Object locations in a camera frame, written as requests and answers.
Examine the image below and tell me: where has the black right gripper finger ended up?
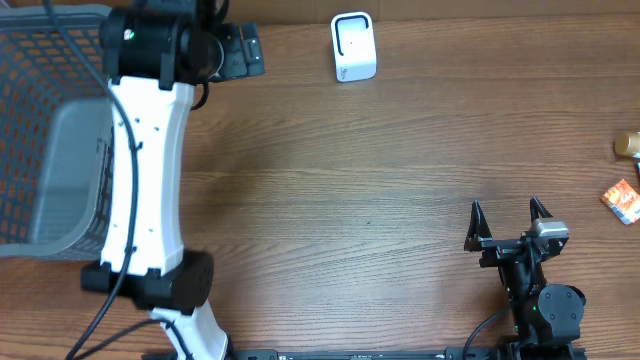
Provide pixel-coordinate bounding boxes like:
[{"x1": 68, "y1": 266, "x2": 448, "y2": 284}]
[
  {"x1": 464, "y1": 201, "x2": 493, "y2": 252},
  {"x1": 529, "y1": 196, "x2": 552, "y2": 221}
]

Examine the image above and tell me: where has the small orange juice carton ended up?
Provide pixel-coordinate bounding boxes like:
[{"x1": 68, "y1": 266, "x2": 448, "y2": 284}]
[{"x1": 601, "y1": 179, "x2": 639, "y2": 225}]

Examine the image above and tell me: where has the white tube gold cap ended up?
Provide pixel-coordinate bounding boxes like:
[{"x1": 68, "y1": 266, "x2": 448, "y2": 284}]
[{"x1": 614, "y1": 132, "x2": 640, "y2": 158}]

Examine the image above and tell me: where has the grey plastic basket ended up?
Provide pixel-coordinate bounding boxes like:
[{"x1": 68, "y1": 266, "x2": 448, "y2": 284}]
[{"x1": 1, "y1": 6, "x2": 113, "y2": 261}]

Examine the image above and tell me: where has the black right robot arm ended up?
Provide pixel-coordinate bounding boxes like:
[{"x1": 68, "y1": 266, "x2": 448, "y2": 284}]
[{"x1": 461, "y1": 197, "x2": 586, "y2": 360}]

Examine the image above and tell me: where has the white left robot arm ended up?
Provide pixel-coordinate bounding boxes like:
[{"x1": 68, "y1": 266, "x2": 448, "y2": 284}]
[{"x1": 81, "y1": 1, "x2": 264, "y2": 359}]

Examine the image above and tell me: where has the white barcode scanner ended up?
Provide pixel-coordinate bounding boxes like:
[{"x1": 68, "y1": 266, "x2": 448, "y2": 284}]
[{"x1": 330, "y1": 11, "x2": 377, "y2": 83}]

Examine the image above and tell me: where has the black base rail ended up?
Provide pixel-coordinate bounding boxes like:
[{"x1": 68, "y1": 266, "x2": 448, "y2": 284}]
[{"x1": 141, "y1": 347, "x2": 588, "y2": 360}]

